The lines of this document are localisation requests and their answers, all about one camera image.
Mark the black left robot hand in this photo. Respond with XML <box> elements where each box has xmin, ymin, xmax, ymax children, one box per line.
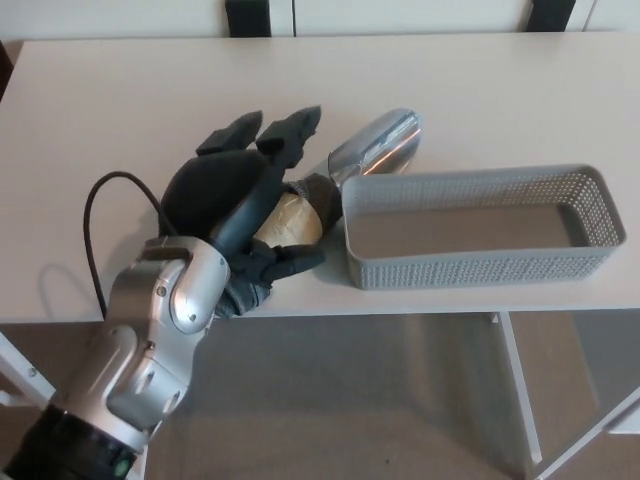
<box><xmin>159</xmin><ymin>103</ymin><xmax>327</xmax><ymax>289</ymax></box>

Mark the metal scoop with handle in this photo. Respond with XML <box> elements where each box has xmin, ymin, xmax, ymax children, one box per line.
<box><xmin>214</xmin><ymin>107</ymin><xmax>426</xmax><ymax>319</ymax></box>

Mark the white desk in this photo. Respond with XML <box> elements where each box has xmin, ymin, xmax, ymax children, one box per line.
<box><xmin>0</xmin><ymin>27</ymin><xmax>640</xmax><ymax>480</ymax></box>

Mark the black chair back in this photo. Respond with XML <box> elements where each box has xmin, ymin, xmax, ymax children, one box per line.
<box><xmin>224</xmin><ymin>0</ymin><xmax>274</xmax><ymax>39</ymax></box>
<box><xmin>524</xmin><ymin>0</ymin><xmax>572</xmax><ymax>33</ymax></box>

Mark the dark brown furniture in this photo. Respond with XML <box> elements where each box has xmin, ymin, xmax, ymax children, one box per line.
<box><xmin>0</xmin><ymin>39</ymin><xmax>14</xmax><ymax>96</ymax></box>

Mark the white cabinet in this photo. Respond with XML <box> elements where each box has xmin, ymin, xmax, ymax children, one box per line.
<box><xmin>0</xmin><ymin>0</ymin><xmax>640</xmax><ymax>42</ymax></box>

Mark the grey perforated plastic basket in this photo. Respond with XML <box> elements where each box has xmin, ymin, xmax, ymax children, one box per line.
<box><xmin>341</xmin><ymin>162</ymin><xmax>628</xmax><ymax>292</ymax></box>

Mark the white paper sheet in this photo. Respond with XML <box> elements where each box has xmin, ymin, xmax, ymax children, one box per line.
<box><xmin>609</xmin><ymin>407</ymin><xmax>640</xmax><ymax>436</ymax></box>

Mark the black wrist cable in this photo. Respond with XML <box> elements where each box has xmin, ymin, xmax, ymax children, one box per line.
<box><xmin>83</xmin><ymin>170</ymin><xmax>179</xmax><ymax>322</ymax></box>

